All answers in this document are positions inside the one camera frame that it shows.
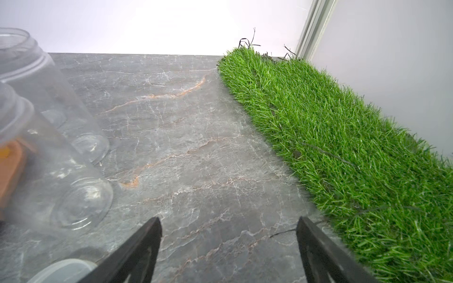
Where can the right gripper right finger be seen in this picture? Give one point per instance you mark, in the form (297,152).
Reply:
(323,261)

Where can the orange wooden tray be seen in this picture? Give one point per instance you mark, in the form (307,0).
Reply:
(13,160)

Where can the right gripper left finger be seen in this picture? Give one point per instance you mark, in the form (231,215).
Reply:
(134,261)

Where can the clear plastic candy jar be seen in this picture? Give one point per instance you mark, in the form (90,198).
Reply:
(33,74)

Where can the clear plastic jar lid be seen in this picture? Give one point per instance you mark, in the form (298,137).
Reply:
(64,271)

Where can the green artificial grass mat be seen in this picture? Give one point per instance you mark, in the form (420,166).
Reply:
(383,190)

